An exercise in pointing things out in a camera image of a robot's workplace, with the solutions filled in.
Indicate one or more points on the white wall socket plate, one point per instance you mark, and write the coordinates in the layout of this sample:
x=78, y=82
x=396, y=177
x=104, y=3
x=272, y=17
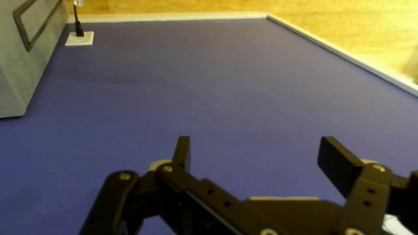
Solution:
x=79, y=38

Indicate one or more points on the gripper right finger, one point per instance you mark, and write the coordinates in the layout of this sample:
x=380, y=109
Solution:
x=362, y=192

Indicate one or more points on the grey cabinet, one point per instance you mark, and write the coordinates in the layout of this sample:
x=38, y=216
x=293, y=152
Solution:
x=24, y=55

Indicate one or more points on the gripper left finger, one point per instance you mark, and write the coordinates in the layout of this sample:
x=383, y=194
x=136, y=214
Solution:
x=183, y=192

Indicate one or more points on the white baseboard trim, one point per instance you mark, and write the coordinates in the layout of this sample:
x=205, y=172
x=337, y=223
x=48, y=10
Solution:
x=261, y=36

